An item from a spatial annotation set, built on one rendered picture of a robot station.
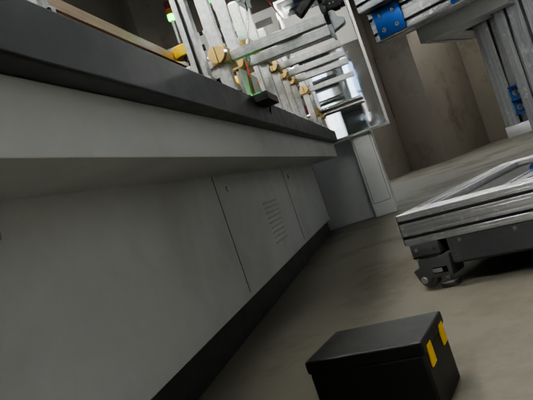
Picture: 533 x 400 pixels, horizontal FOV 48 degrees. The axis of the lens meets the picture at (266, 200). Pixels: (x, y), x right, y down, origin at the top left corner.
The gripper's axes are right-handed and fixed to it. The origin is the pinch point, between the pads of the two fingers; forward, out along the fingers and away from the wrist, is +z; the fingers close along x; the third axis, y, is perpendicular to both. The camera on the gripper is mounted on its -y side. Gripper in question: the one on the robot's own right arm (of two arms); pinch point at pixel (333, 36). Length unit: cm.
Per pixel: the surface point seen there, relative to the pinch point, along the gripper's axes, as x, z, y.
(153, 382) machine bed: -92, 69, -53
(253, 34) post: 44, -23, -31
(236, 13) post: 19.4, -25.9, -30.2
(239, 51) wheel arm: -26.4, -0.9, -26.4
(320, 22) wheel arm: -26.5, 0.4, -1.6
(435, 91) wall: 949, -38, 120
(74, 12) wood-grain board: -84, -7, -46
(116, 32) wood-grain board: -65, -7, -46
